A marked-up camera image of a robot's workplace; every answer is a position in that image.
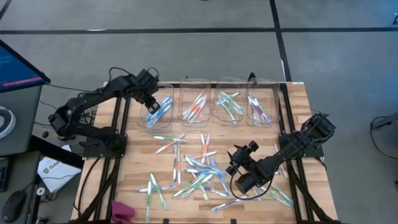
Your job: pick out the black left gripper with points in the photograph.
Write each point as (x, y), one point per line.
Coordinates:
(146, 84)

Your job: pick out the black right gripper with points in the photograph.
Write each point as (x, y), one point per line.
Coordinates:
(245, 160)

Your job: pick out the clear plastic bin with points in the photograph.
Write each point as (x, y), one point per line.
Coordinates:
(194, 85)
(168, 90)
(228, 84)
(267, 88)

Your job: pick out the orange white toothbrush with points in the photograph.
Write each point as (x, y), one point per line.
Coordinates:
(206, 154)
(179, 168)
(285, 172)
(203, 193)
(199, 107)
(191, 109)
(194, 105)
(169, 145)
(207, 143)
(197, 112)

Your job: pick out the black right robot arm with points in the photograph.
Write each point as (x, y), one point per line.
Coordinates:
(286, 153)

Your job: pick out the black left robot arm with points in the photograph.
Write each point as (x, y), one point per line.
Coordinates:
(93, 96)

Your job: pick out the black desk base beam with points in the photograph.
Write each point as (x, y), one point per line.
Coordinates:
(56, 152)

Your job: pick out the pink cloth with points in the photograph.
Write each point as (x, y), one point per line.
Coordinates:
(121, 213)

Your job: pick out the small black floor object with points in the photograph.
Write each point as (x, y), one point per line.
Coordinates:
(45, 134)

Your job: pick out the white printed paper sheet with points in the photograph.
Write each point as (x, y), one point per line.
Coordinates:
(59, 174)

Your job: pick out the grey desk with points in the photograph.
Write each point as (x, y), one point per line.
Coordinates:
(25, 105)

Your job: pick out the small white tape roll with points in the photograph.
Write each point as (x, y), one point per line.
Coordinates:
(40, 188)

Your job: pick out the large white round roll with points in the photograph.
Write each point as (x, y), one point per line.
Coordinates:
(13, 123)

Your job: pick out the monitor with blue screen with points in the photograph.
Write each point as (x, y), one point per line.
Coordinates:
(15, 68)

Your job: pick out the black keyboard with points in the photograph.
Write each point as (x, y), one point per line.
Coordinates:
(2, 174)

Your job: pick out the black computer mouse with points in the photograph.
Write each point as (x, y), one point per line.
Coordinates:
(14, 205)

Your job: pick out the black aluminium table frame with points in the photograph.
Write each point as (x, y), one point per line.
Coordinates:
(287, 104)

